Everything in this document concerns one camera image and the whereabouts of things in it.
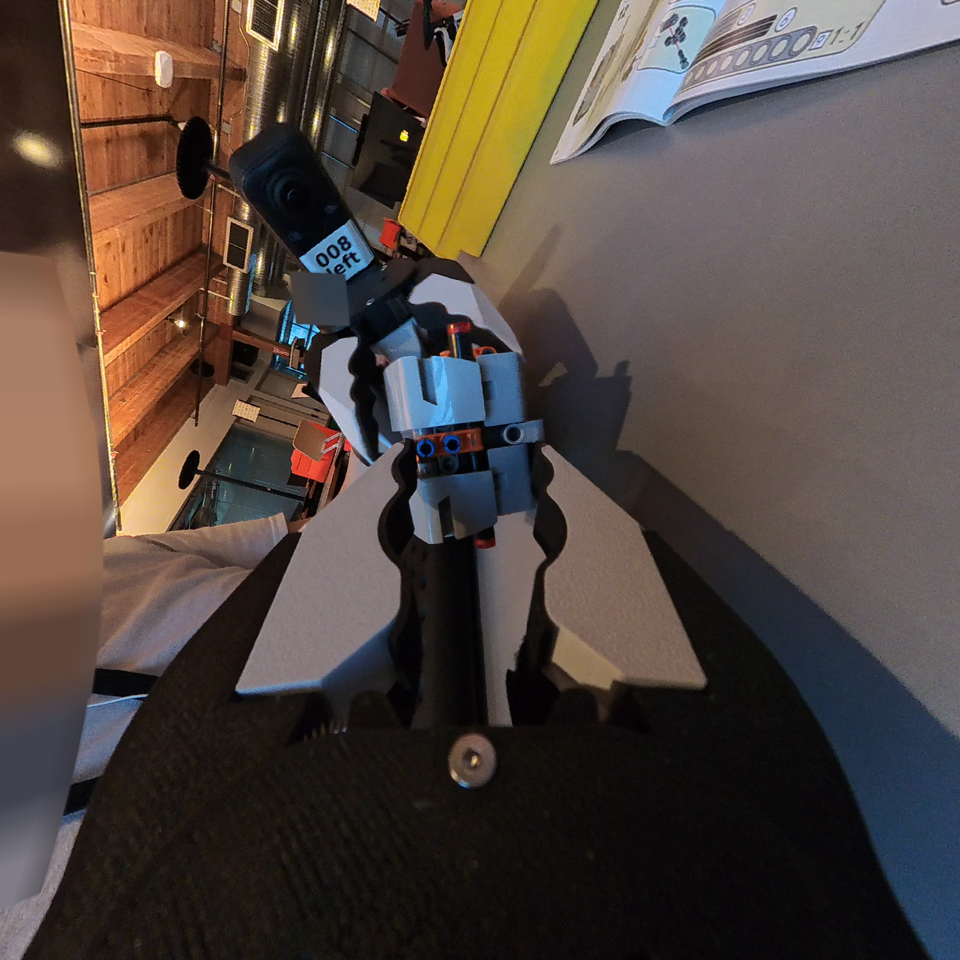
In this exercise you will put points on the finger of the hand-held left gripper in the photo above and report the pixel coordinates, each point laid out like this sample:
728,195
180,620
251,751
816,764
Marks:
337,390
487,315

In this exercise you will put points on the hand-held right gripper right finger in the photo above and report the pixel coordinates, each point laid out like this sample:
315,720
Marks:
622,600

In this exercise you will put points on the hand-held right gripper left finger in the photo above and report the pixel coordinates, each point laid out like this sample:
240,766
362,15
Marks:
322,600

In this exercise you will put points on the grey building block robot model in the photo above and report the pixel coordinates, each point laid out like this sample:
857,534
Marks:
465,390

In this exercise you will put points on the grey desk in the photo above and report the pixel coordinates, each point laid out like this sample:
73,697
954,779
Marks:
750,375

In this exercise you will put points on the black monitor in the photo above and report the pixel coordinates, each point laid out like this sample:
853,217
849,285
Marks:
382,150

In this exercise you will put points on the brown cardboard box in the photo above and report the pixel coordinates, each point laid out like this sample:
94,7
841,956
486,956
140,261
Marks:
420,67

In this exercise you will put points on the yellow plastic bin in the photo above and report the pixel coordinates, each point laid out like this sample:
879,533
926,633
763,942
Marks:
487,112

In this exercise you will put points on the open instruction booklet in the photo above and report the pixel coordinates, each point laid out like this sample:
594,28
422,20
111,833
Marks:
750,45

